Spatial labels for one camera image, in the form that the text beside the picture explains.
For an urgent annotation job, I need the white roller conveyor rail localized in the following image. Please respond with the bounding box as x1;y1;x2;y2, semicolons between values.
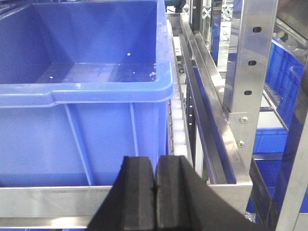
167;20;193;165

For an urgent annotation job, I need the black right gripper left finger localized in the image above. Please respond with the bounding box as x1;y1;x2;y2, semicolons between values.
86;156;154;231

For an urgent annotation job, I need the blue plastic bin right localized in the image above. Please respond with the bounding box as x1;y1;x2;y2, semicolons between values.
0;0;174;187

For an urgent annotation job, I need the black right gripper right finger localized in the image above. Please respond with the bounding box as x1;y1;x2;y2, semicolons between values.
156;156;259;231

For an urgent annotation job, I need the steel shelf upright post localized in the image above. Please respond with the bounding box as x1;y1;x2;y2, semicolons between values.
223;0;278;169

